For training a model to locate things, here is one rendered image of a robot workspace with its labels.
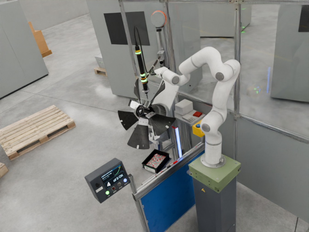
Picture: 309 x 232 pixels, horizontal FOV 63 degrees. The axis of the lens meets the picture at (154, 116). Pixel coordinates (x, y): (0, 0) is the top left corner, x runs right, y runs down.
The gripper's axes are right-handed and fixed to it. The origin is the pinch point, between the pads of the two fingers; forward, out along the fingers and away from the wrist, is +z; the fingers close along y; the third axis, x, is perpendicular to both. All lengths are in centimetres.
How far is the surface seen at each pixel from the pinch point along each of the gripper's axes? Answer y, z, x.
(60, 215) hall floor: -139, 64, -157
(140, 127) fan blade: -24, 15, -56
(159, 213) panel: -41, -30, -122
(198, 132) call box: 18, -20, -64
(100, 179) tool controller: -75, -45, -40
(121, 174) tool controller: -60, -43, -46
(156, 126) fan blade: -14, -4, -49
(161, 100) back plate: 10, 35, -49
